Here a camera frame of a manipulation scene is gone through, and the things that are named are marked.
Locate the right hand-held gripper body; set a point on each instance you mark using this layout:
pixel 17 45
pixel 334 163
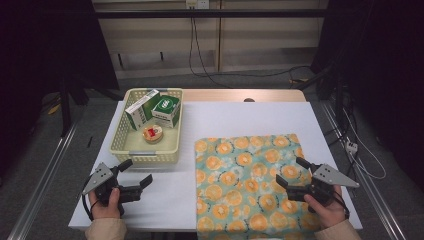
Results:
pixel 325 176

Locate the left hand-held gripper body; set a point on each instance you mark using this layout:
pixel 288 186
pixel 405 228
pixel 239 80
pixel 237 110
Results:
pixel 100 176

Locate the cream plastic basket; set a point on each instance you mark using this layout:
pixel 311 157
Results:
pixel 133 144

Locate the round tin red label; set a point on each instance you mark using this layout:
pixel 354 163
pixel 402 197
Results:
pixel 152 133

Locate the orange print fabric bag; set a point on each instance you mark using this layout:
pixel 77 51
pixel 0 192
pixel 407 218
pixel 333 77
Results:
pixel 240 173

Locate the tall green white box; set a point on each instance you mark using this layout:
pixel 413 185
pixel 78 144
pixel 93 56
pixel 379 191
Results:
pixel 140 111

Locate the short green white box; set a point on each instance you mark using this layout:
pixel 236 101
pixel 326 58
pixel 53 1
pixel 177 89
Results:
pixel 166 108

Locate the person's left hand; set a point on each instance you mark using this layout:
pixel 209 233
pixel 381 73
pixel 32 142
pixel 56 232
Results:
pixel 106 211

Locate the person's right hand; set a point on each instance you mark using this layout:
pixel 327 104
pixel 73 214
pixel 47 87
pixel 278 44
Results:
pixel 328 215

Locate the white power strip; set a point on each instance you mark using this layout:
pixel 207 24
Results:
pixel 351 147

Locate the black metal stand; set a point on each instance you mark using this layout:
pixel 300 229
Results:
pixel 65 106

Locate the white table board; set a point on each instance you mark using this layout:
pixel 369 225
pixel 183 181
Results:
pixel 233 120

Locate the dark table grommet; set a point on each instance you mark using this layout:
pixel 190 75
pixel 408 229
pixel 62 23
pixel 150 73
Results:
pixel 249 100

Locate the black horizontal bar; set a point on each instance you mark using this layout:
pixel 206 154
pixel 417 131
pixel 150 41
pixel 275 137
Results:
pixel 213 13

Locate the aluminium floor rail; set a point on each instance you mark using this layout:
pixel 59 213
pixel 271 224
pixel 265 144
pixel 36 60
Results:
pixel 376 196
pixel 40 193

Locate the white wall outlet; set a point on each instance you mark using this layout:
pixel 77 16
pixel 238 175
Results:
pixel 197 4

